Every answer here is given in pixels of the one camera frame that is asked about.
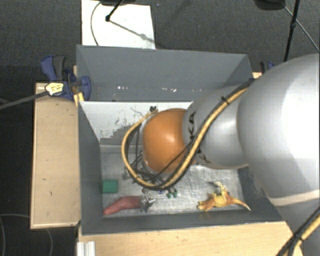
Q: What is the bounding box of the pink toy sweet potato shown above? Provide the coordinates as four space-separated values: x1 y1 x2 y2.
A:
102 195 143 216

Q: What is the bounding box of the green sponge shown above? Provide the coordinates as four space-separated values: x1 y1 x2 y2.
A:
102 178 119 194

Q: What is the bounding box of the yellow toy dinosaur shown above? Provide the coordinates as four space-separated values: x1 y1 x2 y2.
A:
197 180 252 212

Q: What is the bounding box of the pale wood flat board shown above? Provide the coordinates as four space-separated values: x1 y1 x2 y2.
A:
30 82 82 230

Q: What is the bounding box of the grey metal bin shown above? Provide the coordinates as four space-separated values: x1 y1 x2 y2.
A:
75 44 289 236

